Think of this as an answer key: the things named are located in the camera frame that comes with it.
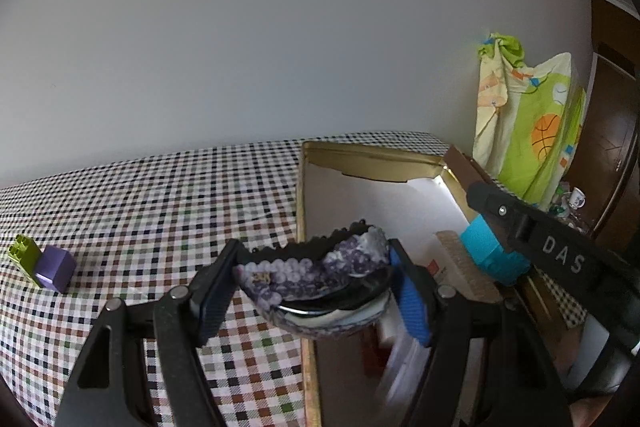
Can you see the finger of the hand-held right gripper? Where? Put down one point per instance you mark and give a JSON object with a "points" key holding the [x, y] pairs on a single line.
{"points": [[487, 242]]}

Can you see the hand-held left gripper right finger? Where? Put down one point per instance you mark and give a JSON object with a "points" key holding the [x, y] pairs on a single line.
{"points": [[412, 307]]}

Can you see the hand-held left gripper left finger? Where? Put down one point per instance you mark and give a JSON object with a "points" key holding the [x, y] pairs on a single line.
{"points": [[217, 302]]}

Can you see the cork-topped white block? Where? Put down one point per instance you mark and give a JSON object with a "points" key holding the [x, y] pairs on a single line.
{"points": [[462, 262]]}

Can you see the purple sequin pouch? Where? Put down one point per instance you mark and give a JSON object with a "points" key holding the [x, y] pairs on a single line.
{"points": [[310, 282]]}

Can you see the gold cardboard box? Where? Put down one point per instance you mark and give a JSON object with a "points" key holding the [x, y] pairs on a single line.
{"points": [[360, 197]]}

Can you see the small white cup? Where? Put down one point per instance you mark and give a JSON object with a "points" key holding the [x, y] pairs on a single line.
{"points": [[578, 197]]}

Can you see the checked tablecloth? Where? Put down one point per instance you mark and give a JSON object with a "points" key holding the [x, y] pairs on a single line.
{"points": [[150, 207]]}

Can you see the green printed cloth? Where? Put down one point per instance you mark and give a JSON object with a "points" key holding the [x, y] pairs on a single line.
{"points": [[535, 127]]}

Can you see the dark wooden door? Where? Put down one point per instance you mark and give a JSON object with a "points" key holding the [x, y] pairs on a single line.
{"points": [[610, 117]]}

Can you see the purple block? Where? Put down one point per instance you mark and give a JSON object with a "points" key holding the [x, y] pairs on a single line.
{"points": [[55, 269]]}

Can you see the green toy brick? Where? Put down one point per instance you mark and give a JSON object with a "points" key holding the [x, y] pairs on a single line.
{"points": [[24, 254]]}

